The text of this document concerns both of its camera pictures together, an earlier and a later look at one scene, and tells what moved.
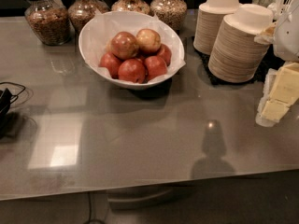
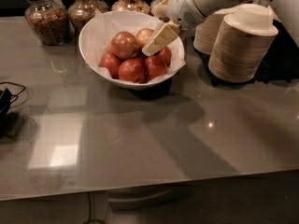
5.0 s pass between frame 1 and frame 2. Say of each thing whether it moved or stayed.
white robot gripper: moved
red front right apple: stayed
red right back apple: stayed
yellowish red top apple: stayed
